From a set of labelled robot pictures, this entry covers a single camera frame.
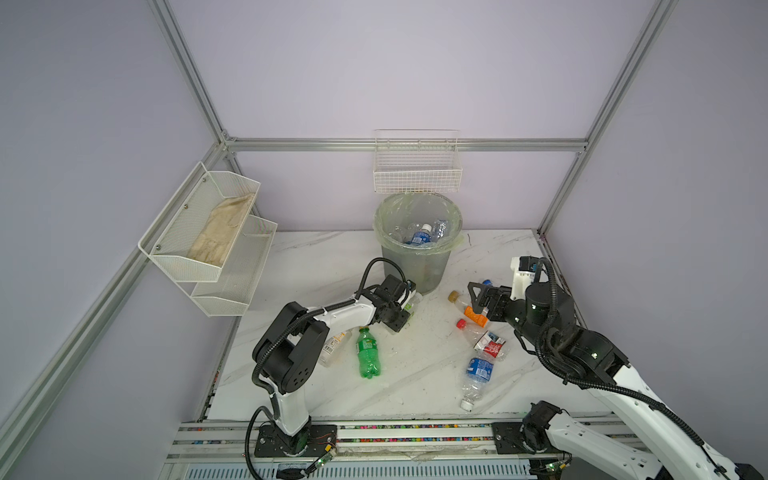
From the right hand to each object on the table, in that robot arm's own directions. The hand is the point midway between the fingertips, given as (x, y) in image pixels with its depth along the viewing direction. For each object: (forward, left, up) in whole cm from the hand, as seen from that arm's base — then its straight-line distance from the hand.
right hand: (480, 285), depth 67 cm
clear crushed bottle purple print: (+29, +6, -9) cm, 31 cm away
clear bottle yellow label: (-5, +38, -24) cm, 46 cm away
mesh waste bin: (+19, +9, -19) cm, 28 cm away
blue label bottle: (+25, +12, -9) cm, 29 cm away
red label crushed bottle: (-1, -7, -27) cm, 28 cm away
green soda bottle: (-6, +28, -26) cm, 38 cm away
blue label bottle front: (-11, -3, -26) cm, 28 cm away
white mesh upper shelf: (+18, +74, +1) cm, 76 cm away
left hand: (+7, +20, -27) cm, 34 cm away
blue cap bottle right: (+19, -11, -25) cm, 33 cm away
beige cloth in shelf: (+13, +67, +1) cm, 68 cm away
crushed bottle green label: (+14, +13, -26) cm, 32 cm away
